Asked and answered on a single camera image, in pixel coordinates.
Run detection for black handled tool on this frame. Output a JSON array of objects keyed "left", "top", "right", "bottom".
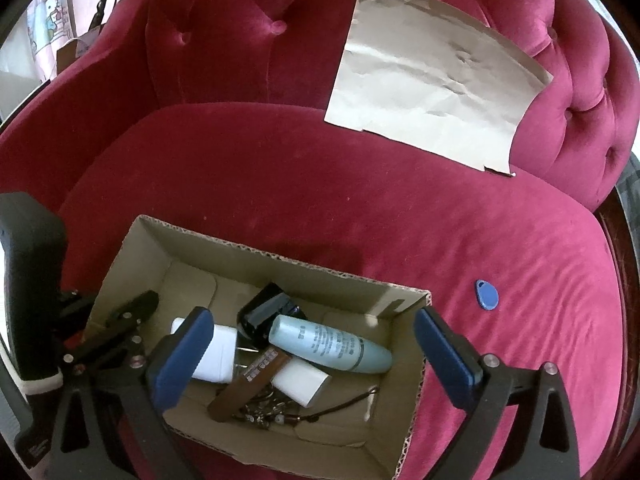
[{"left": 88, "top": 0, "right": 122, "bottom": 32}]

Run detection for small white charger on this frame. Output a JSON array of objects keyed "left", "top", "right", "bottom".
[{"left": 272, "top": 357, "right": 332, "bottom": 407}]

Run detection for cartoon print curtain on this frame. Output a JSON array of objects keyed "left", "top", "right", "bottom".
[{"left": 26, "top": 0, "right": 77, "bottom": 82}]

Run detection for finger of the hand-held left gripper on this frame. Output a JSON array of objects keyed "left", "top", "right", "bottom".
[
  {"left": 57, "top": 287, "right": 98, "bottom": 356},
  {"left": 75, "top": 290, "right": 161, "bottom": 363}
]

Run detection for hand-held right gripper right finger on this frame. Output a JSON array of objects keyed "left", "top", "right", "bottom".
[{"left": 414, "top": 306, "right": 582, "bottom": 480}]

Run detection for large white charger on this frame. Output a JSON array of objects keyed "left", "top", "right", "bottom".
[{"left": 171, "top": 316, "right": 238, "bottom": 382}]

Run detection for red tufted velvet sofa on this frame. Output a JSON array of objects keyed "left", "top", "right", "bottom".
[{"left": 0, "top": 0, "right": 632, "bottom": 480}]

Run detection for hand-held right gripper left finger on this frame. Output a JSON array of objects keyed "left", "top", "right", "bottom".
[{"left": 50, "top": 306, "right": 216, "bottom": 480}]

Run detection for creased grey paper sheet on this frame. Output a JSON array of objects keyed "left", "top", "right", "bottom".
[{"left": 324, "top": 0, "right": 555, "bottom": 177}]

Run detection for metal keychain bundle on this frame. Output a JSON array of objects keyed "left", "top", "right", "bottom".
[{"left": 234, "top": 385, "right": 381, "bottom": 432}]

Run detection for blue key fob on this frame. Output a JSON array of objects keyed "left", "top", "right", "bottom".
[{"left": 474, "top": 279, "right": 502, "bottom": 311}]

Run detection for small brown cardboard box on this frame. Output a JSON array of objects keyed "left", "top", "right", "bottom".
[{"left": 55, "top": 30, "right": 104, "bottom": 77}]

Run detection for black charger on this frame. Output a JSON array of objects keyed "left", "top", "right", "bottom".
[{"left": 239, "top": 282, "right": 302, "bottom": 352}]

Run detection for light blue bottle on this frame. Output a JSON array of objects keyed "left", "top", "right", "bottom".
[{"left": 268, "top": 314, "right": 394, "bottom": 374}]

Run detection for dark wooden frame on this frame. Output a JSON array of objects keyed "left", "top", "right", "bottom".
[{"left": 594, "top": 185, "right": 640, "bottom": 413}]

